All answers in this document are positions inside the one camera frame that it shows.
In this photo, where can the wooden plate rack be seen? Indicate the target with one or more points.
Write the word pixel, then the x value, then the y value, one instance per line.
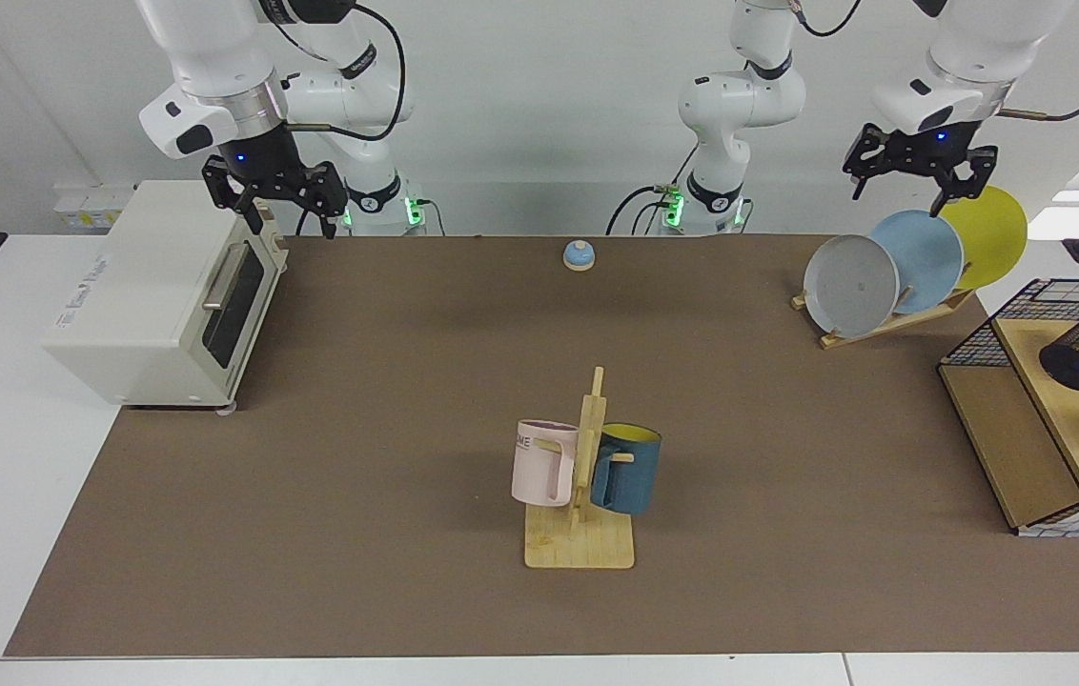
pixel 883 329

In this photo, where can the small blue round bell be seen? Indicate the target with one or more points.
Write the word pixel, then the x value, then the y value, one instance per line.
pixel 579 254

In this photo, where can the brown table cloth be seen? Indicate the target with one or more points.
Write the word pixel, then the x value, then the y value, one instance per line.
pixel 406 534

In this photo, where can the wooden cup stand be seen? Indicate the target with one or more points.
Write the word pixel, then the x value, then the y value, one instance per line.
pixel 578 548

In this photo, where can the yellow plate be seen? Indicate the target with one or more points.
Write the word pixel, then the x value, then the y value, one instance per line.
pixel 992 238

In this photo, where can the light blue plate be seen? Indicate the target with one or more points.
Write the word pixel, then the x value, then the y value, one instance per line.
pixel 926 252

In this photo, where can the grey plate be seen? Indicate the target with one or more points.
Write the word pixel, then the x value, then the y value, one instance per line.
pixel 849 286

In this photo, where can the pale toaster oven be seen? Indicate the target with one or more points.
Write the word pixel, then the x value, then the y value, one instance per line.
pixel 149 286

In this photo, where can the pink mug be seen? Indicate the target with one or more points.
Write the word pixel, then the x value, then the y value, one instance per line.
pixel 539 467

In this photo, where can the teal mug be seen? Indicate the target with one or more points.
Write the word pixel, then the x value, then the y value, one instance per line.
pixel 630 472

